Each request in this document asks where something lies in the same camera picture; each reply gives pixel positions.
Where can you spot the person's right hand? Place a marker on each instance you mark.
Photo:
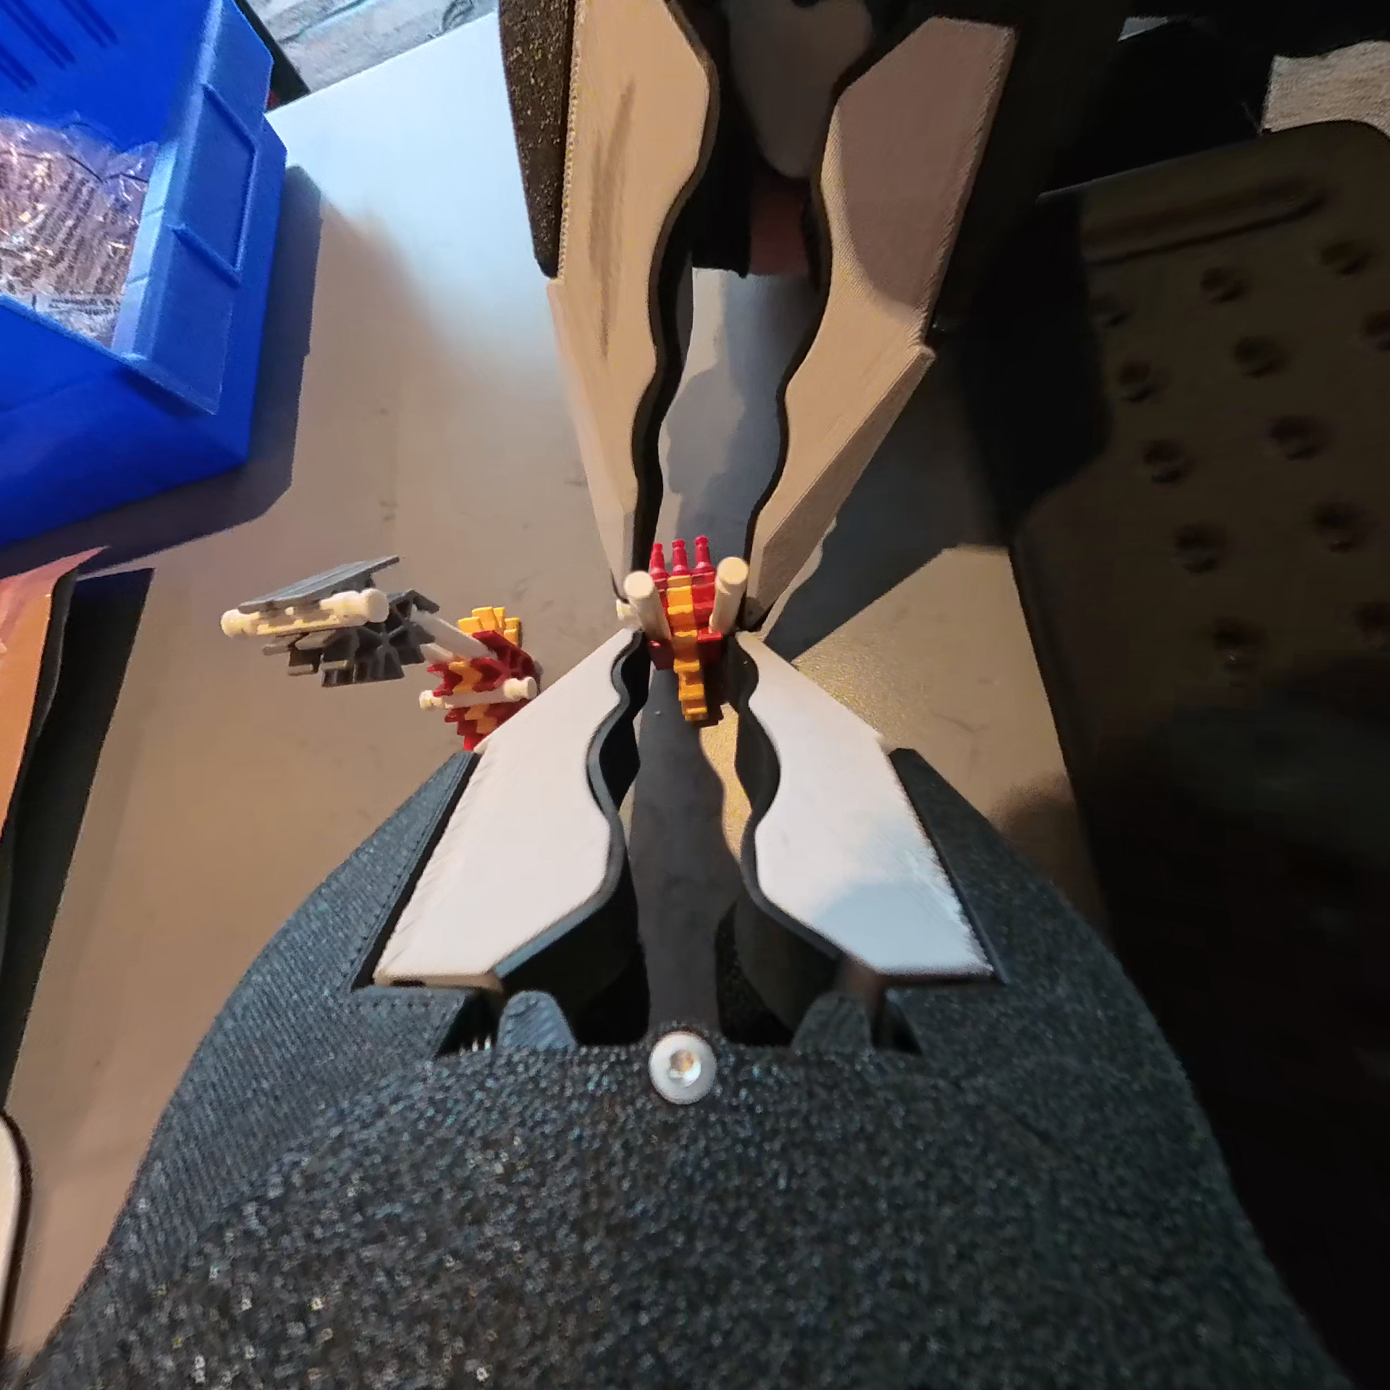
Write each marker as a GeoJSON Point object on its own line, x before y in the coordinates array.
{"type": "Point", "coordinates": [779, 223]}

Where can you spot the small red yellow toy assembly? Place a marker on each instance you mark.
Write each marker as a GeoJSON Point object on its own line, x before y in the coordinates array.
{"type": "Point", "coordinates": [688, 641]}

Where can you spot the grey-topped red yellow toy assembly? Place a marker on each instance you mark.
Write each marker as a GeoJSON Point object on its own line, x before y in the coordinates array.
{"type": "Point", "coordinates": [359, 641]}

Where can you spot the blue plastic bin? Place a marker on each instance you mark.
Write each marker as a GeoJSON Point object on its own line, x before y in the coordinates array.
{"type": "Point", "coordinates": [132, 413]}

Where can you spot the orange toy parts bag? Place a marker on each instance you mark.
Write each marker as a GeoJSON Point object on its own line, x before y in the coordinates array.
{"type": "Point", "coordinates": [28, 675]}

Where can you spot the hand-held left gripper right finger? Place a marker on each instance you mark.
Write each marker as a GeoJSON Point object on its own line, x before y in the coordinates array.
{"type": "Point", "coordinates": [848, 848]}

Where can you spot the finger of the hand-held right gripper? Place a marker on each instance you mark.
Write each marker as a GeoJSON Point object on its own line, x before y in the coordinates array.
{"type": "Point", "coordinates": [901, 218]}
{"type": "Point", "coordinates": [620, 218]}

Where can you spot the clear plastic bag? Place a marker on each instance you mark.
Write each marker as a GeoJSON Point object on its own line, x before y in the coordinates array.
{"type": "Point", "coordinates": [61, 218]}

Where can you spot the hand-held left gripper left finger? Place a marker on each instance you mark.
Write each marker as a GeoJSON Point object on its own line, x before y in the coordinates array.
{"type": "Point", "coordinates": [511, 848]}

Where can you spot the black dimpled plastic panel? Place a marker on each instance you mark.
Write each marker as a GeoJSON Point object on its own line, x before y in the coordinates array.
{"type": "Point", "coordinates": [1227, 456]}

